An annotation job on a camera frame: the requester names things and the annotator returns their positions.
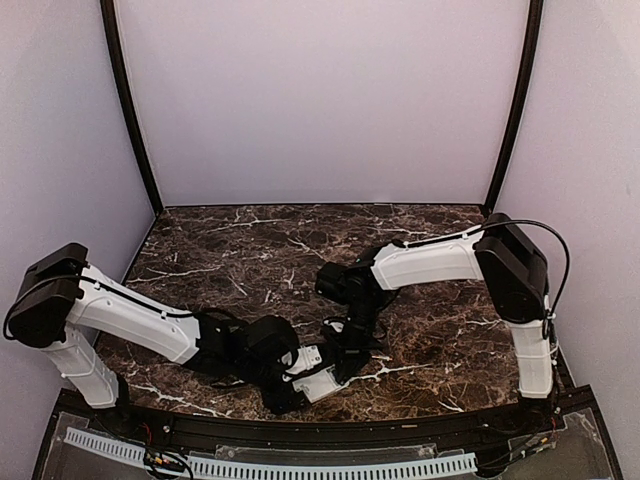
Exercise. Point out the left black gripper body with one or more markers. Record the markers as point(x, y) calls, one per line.
point(279, 403)

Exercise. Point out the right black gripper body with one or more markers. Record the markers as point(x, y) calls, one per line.
point(356, 338)

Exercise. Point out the white remote control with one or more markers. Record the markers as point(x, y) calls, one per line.
point(319, 385)

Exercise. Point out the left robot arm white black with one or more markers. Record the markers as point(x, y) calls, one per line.
point(63, 293)

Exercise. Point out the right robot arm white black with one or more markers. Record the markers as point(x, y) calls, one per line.
point(497, 253)

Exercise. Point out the clear acrylic plate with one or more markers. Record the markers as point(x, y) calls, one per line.
point(325, 457)

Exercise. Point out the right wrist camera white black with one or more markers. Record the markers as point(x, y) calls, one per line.
point(332, 327)

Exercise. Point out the black front rail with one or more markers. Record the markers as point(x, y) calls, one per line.
point(481, 430)

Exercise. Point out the white slotted cable duct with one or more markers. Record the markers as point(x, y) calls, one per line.
point(197, 466)

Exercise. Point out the right black frame post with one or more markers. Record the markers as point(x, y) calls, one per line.
point(517, 106)

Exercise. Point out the black frame post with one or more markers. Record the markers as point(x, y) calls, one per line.
point(126, 101)
point(517, 106)

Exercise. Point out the left black frame post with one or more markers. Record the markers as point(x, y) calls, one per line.
point(126, 101)

